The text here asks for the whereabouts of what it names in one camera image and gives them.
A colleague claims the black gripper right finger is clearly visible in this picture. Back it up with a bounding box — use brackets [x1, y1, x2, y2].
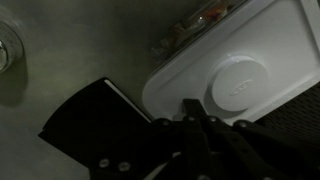
[200, 104, 218, 134]

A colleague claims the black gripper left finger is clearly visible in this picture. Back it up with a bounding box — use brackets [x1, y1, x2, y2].
[181, 98, 202, 134]

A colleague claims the glass jar candle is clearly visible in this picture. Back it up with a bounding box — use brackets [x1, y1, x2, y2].
[0, 21, 24, 74]

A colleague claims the clear container with snacks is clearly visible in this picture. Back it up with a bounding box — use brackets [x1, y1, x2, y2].
[151, 0, 248, 61]

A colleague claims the dark patterned fabric sofa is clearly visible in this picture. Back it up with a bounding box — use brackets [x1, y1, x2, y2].
[256, 82, 320, 141]

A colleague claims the white lid with round button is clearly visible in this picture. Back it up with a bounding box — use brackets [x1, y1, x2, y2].
[142, 0, 320, 126]

